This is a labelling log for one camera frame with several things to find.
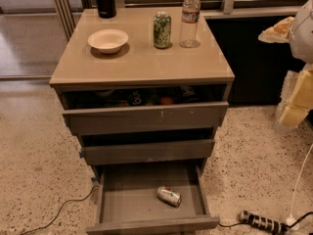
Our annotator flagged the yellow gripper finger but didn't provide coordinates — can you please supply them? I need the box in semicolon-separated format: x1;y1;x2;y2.
258;17;294;43
275;70;313;130

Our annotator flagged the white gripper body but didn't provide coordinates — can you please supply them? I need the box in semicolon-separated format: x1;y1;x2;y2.
290;0;313;64

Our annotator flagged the silver 7up can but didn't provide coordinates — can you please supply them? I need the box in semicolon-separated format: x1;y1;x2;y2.
156;186;182;208

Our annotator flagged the grey middle drawer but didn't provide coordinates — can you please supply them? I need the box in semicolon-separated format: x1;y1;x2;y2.
81;128;215;165

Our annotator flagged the grey drawer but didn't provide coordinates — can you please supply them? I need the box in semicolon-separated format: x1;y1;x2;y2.
81;128;215;165
86;161;219;235
62;91;228;136

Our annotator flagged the green soda can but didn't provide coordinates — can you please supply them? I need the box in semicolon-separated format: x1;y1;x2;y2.
154;11;171;49

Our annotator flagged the grey drawer cabinet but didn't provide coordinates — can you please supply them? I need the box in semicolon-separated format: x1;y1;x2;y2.
49;6;236;168

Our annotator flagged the grey bottom drawer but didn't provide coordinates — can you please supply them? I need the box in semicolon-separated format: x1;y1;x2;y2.
86;161;219;235

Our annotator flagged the grey top drawer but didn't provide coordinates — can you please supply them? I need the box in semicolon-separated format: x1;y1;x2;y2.
62;91;228;136

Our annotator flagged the clear plastic water bottle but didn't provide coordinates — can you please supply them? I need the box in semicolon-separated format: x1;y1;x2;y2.
179;0;201;48

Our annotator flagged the white plug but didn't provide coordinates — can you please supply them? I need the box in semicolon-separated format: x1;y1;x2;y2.
286;216;299;231

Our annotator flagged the black power strip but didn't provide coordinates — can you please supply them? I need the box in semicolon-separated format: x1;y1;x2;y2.
239;211;288;235

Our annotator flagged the orange fruit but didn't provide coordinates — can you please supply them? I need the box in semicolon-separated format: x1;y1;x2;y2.
160;96;174;105

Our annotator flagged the dark snack bag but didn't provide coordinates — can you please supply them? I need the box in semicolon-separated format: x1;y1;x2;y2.
126;89;153;106

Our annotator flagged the white bowl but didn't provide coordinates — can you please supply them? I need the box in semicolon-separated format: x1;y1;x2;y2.
88;29;128;54

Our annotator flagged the black thermos bottle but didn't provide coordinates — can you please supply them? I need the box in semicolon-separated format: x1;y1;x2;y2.
96;0;116;19

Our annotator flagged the white cable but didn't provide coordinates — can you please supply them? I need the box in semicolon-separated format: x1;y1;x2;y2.
289;142;313;218

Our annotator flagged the black floor cable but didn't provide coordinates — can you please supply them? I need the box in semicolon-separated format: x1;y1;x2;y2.
19;184;100;235

